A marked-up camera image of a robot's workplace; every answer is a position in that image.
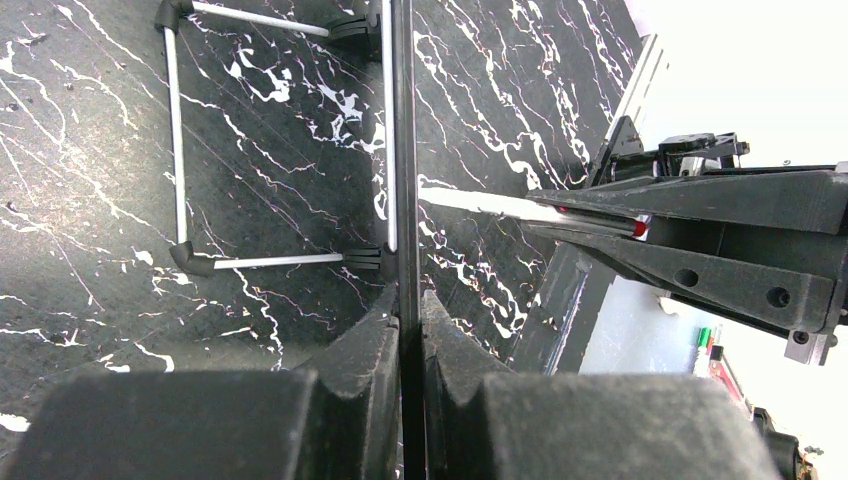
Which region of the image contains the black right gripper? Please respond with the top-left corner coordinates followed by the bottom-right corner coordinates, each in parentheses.
top-left (522, 162), bottom-right (847, 366)

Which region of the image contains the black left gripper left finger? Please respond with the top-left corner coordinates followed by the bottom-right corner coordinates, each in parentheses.
top-left (4, 286), bottom-right (399, 479)

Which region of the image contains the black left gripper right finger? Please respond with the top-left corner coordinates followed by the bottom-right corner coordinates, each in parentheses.
top-left (421, 291), bottom-right (778, 479)

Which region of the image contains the white marker pen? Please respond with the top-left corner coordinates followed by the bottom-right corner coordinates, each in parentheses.
top-left (418, 187), bottom-right (648, 239)

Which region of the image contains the small white whiteboard black frame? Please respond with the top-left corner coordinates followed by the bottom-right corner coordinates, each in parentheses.
top-left (154, 1), bottom-right (427, 479)

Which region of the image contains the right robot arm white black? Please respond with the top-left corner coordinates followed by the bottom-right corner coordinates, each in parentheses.
top-left (523, 117), bottom-right (847, 366)

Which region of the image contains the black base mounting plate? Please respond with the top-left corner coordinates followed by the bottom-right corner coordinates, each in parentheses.
top-left (506, 243), bottom-right (615, 375)

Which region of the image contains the red marker pen background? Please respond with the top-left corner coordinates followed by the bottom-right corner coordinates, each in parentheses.
top-left (708, 344), bottom-right (746, 404)

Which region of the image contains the green marker pen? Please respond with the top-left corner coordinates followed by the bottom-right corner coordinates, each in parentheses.
top-left (692, 327), bottom-right (712, 378)

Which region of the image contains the aluminium front frame rail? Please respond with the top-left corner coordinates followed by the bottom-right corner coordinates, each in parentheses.
top-left (604, 33), bottom-right (670, 141)

